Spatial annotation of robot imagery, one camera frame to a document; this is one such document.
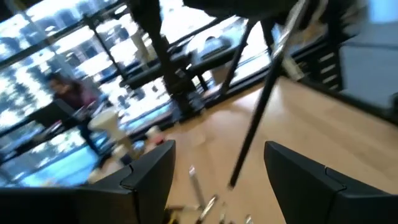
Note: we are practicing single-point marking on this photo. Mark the person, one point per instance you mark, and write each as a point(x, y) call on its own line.
point(71, 93)

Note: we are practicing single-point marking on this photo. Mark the white dome-top metal stand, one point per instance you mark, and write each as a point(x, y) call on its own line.
point(104, 119)

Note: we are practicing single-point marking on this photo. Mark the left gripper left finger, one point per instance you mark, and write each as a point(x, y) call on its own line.
point(152, 174)

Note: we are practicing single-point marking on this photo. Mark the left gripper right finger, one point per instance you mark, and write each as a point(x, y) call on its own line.
point(298, 180)

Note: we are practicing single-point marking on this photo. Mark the small pink paint bottle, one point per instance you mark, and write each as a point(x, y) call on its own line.
point(155, 137)

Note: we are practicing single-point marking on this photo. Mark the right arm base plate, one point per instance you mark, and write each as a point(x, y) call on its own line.
point(188, 105)

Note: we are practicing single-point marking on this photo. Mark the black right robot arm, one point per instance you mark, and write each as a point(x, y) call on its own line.
point(161, 46)

